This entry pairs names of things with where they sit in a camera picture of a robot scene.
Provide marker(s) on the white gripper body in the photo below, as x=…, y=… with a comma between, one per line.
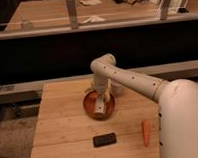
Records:
x=100, y=103

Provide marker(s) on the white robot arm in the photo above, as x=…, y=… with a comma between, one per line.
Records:
x=177, y=105

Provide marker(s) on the brown ceramic bowl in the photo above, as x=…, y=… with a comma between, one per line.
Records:
x=89, y=104

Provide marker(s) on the black rectangular sponge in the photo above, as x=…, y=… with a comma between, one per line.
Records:
x=105, y=139

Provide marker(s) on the orange carrot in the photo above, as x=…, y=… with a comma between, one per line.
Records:
x=146, y=132

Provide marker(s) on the white crumpled cloth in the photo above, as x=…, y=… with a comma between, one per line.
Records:
x=94, y=19

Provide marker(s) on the white paper on background table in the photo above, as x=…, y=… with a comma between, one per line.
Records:
x=90, y=2

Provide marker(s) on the metal frame rail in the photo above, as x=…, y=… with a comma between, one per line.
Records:
x=32, y=90

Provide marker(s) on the left metal post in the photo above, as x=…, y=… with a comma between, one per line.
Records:
x=72, y=13

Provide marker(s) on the metal post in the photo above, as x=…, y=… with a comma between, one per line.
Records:
x=72, y=13
x=164, y=9

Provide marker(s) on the right metal post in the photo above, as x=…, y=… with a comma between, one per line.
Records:
x=164, y=9

